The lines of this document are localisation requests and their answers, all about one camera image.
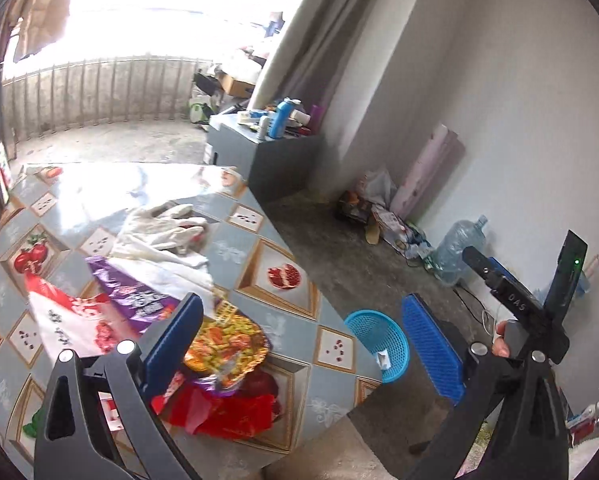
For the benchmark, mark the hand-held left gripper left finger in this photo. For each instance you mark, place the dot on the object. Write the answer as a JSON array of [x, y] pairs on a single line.
[[174, 345]]

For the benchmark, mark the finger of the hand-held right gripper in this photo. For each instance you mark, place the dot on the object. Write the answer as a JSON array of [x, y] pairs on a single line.
[[503, 267], [479, 262]]

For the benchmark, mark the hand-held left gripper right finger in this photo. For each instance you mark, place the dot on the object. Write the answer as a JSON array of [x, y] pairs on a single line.
[[429, 355]]

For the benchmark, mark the orange printed snack packet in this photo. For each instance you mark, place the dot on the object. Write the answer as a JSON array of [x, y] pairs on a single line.
[[224, 340]]

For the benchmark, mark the blue plastic basket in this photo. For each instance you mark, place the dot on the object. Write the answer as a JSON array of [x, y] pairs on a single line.
[[379, 332]]

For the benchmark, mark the purple snack wrapper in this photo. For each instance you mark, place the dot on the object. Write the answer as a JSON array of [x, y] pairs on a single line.
[[129, 295]]

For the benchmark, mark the glossy red wrapper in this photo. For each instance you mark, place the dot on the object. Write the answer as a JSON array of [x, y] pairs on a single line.
[[219, 410]]

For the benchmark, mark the red and white plastic bag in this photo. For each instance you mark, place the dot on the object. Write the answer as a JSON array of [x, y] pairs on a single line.
[[64, 320]]

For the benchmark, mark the person's right hand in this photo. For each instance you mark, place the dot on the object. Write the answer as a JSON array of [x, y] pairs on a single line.
[[502, 347]]

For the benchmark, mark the clear empty water jug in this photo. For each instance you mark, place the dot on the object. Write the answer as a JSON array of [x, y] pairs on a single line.
[[459, 250]]

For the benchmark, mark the white paper scrap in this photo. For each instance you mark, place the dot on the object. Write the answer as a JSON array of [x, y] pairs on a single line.
[[382, 361]]

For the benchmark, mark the white printed plastic packaging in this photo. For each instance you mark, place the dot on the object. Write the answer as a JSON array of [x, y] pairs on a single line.
[[402, 232]]

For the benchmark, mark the pink paper roll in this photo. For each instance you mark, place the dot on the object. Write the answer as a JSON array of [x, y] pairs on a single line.
[[429, 170]]

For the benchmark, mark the white crumpled cloth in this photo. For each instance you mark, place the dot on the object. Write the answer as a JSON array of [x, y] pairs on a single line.
[[154, 240]]

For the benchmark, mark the fruit print tablecloth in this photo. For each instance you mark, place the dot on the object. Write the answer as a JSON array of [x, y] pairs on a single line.
[[299, 385]]

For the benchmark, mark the dark snack bags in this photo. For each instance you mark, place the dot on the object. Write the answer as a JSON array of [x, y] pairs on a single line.
[[353, 207]]

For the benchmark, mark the grey cabinet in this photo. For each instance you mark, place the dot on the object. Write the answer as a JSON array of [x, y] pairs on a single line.
[[274, 165]]

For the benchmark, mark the purple bottle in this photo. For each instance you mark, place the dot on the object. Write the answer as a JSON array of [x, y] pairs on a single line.
[[316, 116]]

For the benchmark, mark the small white bottle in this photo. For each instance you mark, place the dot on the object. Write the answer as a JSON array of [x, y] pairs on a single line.
[[263, 129]]

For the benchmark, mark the green and white bag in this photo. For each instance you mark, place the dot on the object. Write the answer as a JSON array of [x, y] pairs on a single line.
[[199, 111]]

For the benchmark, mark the blue bottle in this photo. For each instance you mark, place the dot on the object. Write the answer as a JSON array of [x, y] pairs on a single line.
[[283, 117]]

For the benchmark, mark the balcony railing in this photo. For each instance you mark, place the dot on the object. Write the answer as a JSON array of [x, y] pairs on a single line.
[[104, 95]]

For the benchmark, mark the cardboard box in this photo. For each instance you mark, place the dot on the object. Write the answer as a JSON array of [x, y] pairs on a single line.
[[237, 85]]

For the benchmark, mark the grey curtain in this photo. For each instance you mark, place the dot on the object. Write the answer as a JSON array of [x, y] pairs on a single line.
[[329, 35]]

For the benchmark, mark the hanging clothes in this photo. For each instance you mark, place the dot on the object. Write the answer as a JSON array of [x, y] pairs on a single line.
[[44, 10]]

